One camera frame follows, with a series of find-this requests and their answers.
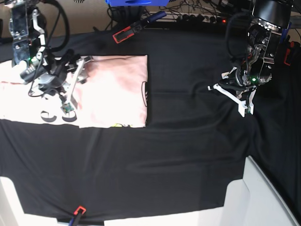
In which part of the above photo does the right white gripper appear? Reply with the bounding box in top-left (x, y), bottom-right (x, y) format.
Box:
top-left (28, 49), bottom-right (93, 114)

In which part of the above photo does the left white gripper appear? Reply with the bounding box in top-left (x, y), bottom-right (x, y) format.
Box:
top-left (207, 67), bottom-right (256, 117)

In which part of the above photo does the pink T-shirt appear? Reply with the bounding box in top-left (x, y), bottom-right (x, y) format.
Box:
top-left (0, 56), bottom-right (148, 128)

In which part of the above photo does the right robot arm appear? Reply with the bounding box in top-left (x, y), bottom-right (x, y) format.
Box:
top-left (4, 0), bottom-right (93, 114)

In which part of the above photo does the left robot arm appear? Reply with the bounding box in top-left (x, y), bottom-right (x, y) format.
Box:
top-left (208, 0), bottom-right (293, 117)

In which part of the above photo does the orange blue clamp right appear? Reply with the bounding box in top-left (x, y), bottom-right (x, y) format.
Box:
top-left (281, 35), bottom-right (297, 66)

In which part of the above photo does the orange blue clamp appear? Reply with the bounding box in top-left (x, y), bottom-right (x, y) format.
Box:
top-left (281, 35), bottom-right (297, 66)
top-left (112, 11), bottom-right (166, 44)
top-left (68, 205), bottom-right (87, 226)

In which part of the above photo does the black table cloth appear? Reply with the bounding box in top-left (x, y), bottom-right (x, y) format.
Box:
top-left (0, 30), bottom-right (301, 222)

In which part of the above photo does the orange blue clamp top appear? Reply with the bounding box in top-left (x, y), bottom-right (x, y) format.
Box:
top-left (112, 11), bottom-right (166, 44)

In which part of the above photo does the blue plastic box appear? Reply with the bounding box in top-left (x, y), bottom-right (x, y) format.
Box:
top-left (105, 0), bottom-right (170, 7)

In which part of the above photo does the black power strip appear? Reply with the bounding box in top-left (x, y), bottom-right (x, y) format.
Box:
top-left (158, 13), bottom-right (228, 24)

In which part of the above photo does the orange blue clamp bottom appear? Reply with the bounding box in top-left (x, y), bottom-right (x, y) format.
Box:
top-left (68, 205), bottom-right (87, 226)

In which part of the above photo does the white table frame left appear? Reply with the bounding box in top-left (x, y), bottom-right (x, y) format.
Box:
top-left (0, 177), bottom-right (59, 226)

